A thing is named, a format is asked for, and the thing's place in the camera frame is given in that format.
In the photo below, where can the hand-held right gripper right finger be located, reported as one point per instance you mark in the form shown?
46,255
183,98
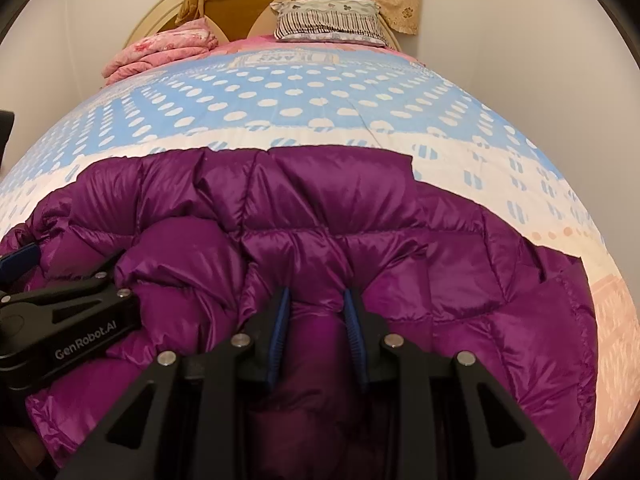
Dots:
355,335

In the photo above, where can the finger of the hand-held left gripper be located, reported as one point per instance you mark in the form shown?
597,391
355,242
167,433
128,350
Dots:
75,292

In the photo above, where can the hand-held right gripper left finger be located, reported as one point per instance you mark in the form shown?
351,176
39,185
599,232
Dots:
278,330

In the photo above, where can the purple hooded puffer jacket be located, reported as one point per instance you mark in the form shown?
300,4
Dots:
400,270

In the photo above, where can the polka dot bed duvet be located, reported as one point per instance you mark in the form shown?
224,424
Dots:
310,100

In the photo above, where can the pink folded blanket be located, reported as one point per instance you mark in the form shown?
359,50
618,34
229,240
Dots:
160,50

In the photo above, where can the striped floral pillow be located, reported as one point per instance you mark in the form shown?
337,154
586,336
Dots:
330,20

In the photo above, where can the cream wooden bed headboard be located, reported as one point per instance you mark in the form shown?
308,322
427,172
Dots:
250,5

